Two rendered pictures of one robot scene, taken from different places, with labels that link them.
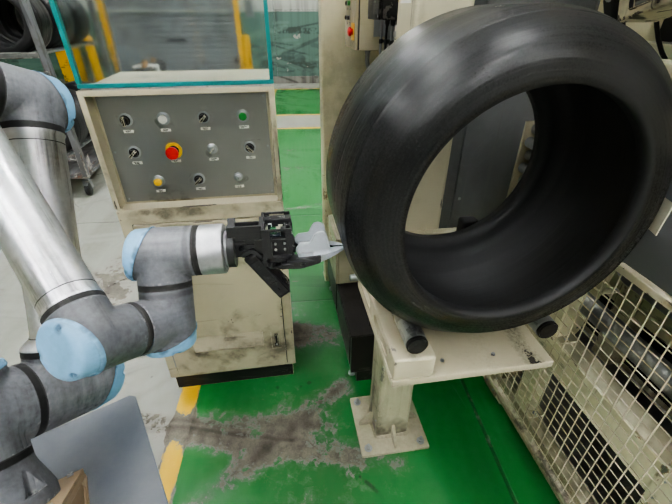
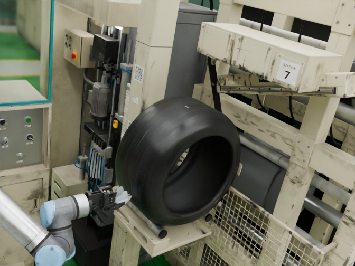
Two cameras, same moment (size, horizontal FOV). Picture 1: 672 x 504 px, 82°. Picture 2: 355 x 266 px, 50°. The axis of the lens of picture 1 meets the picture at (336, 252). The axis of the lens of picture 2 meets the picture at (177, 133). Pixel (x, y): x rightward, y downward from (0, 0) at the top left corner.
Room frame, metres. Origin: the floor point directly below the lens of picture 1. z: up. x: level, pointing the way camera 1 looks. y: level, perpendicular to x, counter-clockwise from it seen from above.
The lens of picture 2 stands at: (-0.61, 0.62, 2.00)
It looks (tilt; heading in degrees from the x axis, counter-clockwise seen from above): 23 degrees down; 327
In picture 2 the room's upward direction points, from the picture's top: 10 degrees clockwise
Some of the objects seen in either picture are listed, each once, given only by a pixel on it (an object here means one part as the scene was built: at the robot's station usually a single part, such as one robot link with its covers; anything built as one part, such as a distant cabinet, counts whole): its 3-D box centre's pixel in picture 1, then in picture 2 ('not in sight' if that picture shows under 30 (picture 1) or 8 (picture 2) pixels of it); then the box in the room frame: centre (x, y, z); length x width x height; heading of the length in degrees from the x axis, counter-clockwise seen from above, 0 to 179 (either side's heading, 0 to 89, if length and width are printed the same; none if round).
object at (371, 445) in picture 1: (387, 419); not in sight; (1.00, -0.21, 0.02); 0.27 x 0.27 x 0.04; 9
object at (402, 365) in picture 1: (390, 312); (140, 224); (0.73, -0.13, 0.84); 0.36 x 0.09 x 0.06; 9
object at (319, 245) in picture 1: (321, 244); (124, 196); (0.61, 0.03, 1.10); 0.09 x 0.03 x 0.06; 99
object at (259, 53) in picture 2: not in sight; (262, 54); (0.67, -0.58, 1.71); 0.61 x 0.25 x 0.15; 9
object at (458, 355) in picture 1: (443, 318); (162, 222); (0.75, -0.27, 0.80); 0.37 x 0.36 x 0.02; 99
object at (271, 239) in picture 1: (262, 242); (99, 199); (0.61, 0.13, 1.10); 0.12 x 0.08 x 0.09; 99
